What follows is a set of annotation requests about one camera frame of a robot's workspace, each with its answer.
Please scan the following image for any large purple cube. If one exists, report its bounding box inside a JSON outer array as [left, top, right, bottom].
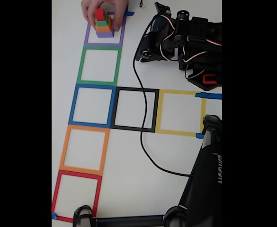
[[96, 20, 115, 38]]

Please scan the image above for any orange cube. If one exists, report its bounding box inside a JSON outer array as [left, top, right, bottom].
[[95, 15, 113, 33]]

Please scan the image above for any green cube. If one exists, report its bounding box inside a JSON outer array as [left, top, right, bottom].
[[95, 11, 109, 26]]

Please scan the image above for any small red cube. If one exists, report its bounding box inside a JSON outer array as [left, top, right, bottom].
[[95, 9, 106, 21]]

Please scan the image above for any person's hand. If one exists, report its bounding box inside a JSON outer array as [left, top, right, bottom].
[[80, 0, 129, 33]]

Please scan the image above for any red table clamp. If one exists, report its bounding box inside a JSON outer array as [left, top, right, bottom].
[[202, 74, 217, 85]]

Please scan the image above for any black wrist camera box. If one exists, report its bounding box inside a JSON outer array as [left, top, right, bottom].
[[154, 2, 171, 17]]

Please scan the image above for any purple square frame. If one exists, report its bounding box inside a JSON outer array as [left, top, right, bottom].
[[83, 11, 127, 47]]

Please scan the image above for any green square frame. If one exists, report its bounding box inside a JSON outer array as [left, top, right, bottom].
[[76, 46, 122, 86]]

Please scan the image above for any black square frame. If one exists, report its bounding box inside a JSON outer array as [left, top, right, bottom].
[[109, 87, 160, 133]]

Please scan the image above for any black camera cable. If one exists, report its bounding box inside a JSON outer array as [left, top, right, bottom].
[[133, 17, 196, 177]]

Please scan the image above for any yellow square frame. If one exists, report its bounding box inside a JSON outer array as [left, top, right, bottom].
[[155, 89, 206, 137]]

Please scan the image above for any blue square frame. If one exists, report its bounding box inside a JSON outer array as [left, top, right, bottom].
[[68, 84, 117, 128]]

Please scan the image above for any orange square frame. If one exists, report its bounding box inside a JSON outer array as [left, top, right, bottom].
[[59, 124, 110, 176]]

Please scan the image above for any black camera tripod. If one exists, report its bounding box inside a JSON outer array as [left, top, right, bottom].
[[72, 114, 223, 227]]

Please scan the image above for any red square frame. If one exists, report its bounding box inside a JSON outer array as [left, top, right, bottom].
[[51, 169, 103, 223]]

